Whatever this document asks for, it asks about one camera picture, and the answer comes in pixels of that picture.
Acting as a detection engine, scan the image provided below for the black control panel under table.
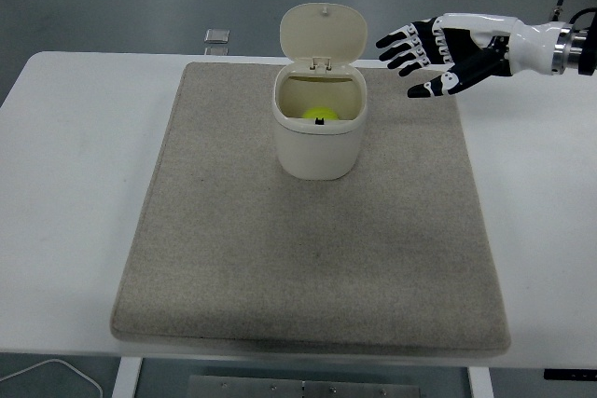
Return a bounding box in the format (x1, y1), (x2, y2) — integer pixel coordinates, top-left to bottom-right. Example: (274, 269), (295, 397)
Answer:
(543, 369), (597, 381)

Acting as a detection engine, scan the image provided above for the cream lidded bin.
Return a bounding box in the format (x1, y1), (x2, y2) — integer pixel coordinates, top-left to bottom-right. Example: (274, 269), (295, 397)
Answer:
(271, 3), (369, 181)

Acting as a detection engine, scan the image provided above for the white cable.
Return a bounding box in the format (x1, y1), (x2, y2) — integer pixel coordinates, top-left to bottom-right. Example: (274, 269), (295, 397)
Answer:
(0, 358), (103, 398)

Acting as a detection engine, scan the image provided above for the grey metal plate with screws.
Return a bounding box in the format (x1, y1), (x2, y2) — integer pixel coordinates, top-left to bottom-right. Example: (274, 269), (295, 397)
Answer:
(187, 374), (423, 398)

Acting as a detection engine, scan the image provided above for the yellow tennis ball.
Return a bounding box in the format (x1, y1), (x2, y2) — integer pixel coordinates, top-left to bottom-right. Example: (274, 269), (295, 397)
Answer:
(301, 106), (340, 122)

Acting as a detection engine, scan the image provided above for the white table leg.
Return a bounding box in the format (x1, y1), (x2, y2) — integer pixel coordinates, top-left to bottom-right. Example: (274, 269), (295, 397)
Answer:
(113, 356), (144, 398)
(467, 364), (494, 398)

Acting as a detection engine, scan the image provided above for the beige fabric mat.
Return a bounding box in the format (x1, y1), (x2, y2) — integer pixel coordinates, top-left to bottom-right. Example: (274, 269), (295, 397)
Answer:
(109, 61), (512, 356)

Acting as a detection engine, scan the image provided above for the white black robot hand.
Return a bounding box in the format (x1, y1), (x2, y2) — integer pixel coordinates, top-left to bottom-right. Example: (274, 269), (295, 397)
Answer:
(375, 12), (561, 100)

